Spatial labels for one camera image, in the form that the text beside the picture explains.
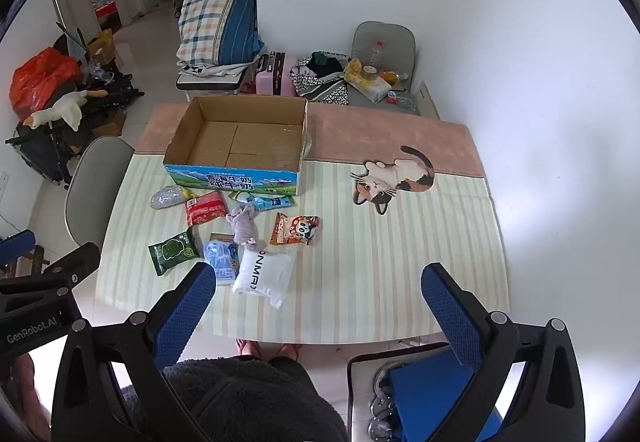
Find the yellow paper bag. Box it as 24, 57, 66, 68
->
85, 29, 116, 65

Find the white goose plush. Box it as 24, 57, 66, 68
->
25, 89, 108, 133

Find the blue green snack packet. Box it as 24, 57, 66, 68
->
229, 190, 293, 211

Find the orange panda snack packet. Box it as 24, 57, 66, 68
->
270, 213, 321, 247

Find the small brown cardboard box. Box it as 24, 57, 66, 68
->
92, 109, 127, 139

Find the orange plastic bag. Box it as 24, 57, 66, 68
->
10, 46, 81, 123

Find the white pillow packet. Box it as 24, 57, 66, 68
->
231, 249, 295, 309

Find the black white patterned bag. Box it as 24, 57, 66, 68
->
290, 52, 351, 106

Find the plaid bedding bundle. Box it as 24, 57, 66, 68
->
176, 0, 266, 68

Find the person's left forearm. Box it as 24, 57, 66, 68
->
0, 349, 53, 440

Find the clear bubble packet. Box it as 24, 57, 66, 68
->
151, 186, 196, 211

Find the blue tissue packet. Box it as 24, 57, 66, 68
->
202, 239, 241, 287

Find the person's dark fleece garment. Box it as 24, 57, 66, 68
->
120, 356, 351, 442

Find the grey cushioned chair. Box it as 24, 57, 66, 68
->
345, 22, 421, 115

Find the pink suitcase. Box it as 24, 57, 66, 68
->
255, 52, 301, 97

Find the clear plastic bottle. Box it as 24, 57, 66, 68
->
367, 40, 388, 72

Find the blue folder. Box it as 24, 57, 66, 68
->
387, 347, 501, 442

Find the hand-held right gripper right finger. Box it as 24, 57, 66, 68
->
420, 263, 586, 442

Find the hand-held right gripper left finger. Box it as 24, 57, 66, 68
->
51, 262, 218, 442

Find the grey white chair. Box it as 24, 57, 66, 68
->
64, 137, 136, 247

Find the yellow plastic bag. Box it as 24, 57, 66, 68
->
344, 59, 373, 83

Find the red snack packet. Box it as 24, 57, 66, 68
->
185, 190, 230, 227

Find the striped cat print tablecloth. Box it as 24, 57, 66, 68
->
92, 102, 511, 345

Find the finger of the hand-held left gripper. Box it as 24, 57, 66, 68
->
37, 242, 102, 290
0, 230, 37, 279

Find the black folded stroller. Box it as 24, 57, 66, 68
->
5, 72, 146, 185

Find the grey plush toy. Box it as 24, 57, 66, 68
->
225, 202, 261, 247

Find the white tissue package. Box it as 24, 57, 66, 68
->
352, 72, 393, 101

